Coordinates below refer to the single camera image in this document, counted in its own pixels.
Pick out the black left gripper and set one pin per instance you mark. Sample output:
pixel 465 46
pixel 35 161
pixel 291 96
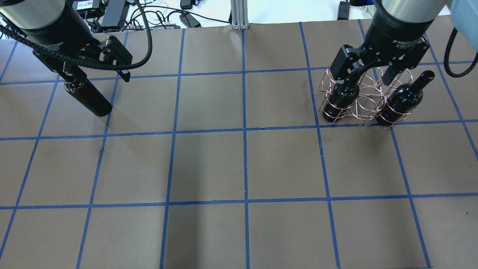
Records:
pixel 53 36

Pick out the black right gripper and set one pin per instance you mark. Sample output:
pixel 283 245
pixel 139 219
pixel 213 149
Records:
pixel 392 34

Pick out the dark wine bottle being moved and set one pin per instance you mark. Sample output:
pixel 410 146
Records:
pixel 89 96

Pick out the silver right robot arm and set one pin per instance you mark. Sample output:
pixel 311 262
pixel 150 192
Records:
pixel 463 13

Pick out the dark bottle in basket left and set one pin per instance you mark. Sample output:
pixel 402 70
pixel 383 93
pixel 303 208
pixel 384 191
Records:
pixel 339 101

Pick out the dark bottle in basket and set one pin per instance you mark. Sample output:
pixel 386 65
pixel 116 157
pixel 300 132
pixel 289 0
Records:
pixel 403 100
pixel 339 101

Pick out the dark bottle in basket right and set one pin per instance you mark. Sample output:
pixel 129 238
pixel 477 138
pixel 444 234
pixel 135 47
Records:
pixel 403 100

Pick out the black power adapter brick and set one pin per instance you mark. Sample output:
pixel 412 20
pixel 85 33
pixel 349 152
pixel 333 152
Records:
pixel 115 15

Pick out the copper wire wine basket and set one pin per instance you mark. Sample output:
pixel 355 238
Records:
pixel 371 97

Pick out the aluminium frame post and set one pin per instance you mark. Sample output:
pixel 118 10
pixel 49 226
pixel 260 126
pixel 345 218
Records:
pixel 239 13

